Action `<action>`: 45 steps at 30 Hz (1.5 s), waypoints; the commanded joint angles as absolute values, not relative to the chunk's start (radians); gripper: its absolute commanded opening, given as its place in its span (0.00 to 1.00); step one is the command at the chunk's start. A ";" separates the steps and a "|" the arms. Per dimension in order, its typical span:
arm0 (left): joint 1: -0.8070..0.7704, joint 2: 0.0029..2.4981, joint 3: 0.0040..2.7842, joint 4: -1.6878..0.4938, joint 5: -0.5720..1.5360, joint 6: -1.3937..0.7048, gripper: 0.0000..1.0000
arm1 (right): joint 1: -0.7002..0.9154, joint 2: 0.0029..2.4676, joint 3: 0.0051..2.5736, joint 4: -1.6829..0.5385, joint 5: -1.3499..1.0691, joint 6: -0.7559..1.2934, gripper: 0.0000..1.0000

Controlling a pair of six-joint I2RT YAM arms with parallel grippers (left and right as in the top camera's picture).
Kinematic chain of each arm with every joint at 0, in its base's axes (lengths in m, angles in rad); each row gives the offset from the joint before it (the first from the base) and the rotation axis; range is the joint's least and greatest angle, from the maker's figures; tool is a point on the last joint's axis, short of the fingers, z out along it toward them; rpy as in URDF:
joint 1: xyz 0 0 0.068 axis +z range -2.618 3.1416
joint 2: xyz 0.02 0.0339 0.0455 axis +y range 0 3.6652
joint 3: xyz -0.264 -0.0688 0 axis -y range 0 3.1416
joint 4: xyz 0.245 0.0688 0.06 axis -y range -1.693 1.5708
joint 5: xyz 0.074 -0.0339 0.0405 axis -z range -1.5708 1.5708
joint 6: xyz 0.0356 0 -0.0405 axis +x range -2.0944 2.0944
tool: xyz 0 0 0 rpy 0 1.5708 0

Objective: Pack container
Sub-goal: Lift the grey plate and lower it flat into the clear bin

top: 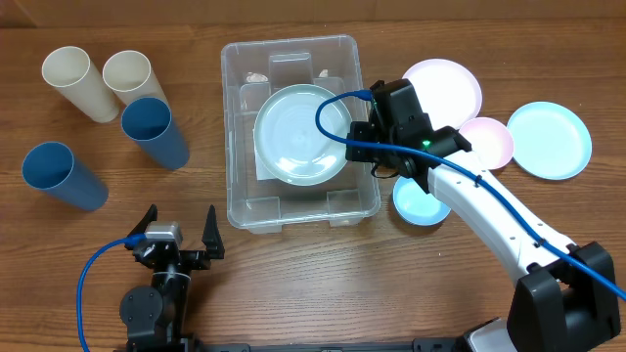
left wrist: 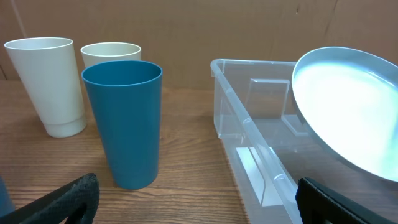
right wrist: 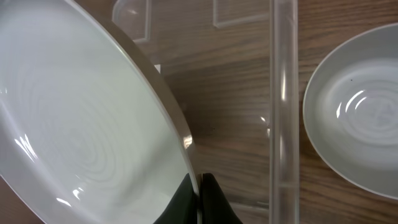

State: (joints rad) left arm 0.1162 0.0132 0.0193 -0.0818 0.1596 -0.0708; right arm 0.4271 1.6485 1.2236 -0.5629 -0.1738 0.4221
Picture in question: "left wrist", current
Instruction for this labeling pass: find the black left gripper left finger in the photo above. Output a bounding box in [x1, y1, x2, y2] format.
[1, 173, 100, 224]

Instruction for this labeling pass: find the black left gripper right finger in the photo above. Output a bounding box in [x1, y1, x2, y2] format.
[295, 177, 394, 224]

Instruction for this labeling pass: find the clear plastic storage bin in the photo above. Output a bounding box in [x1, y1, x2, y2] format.
[211, 59, 397, 223]

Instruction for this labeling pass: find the grey green plate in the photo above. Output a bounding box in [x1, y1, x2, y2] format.
[292, 47, 397, 182]

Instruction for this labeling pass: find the blue plastic cup lower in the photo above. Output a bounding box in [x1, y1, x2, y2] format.
[0, 177, 15, 217]

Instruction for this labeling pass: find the blue plastic cup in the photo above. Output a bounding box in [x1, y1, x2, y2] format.
[0, 177, 15, 217]
[81, 60, 163, 190]

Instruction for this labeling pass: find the blue plastic cup upper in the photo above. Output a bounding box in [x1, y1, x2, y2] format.
[81, 60, 163, 190]

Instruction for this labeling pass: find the cream plastic cup left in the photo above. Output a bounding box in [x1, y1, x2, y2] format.
[4, 37, 86, 138]

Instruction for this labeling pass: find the cream plastic cup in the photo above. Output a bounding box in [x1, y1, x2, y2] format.
[80, 42, 142, 68]
[4, 37, 86, 138]

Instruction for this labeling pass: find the cream plastic cup right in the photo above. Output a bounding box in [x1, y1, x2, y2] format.
[80, 42, 142, 68]

